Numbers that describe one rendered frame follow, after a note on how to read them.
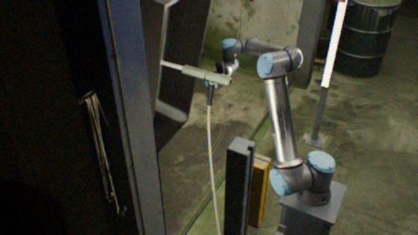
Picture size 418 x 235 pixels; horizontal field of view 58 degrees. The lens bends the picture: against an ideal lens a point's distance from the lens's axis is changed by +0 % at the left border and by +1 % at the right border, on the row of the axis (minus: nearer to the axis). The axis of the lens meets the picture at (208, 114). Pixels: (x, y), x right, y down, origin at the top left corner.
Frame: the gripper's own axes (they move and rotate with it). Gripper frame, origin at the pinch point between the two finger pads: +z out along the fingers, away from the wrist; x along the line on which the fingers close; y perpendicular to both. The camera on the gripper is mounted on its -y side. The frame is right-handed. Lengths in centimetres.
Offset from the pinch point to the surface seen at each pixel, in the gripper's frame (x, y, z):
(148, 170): -10, 3, 82
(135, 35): -7, -55, 87
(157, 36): 20.9, -30.5, 25.9
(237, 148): -53, -42, 109
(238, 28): 55, 37, -205
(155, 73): 23.0, -7.9, 23.3
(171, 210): 19, 110, 5
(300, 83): -24, 82, -205
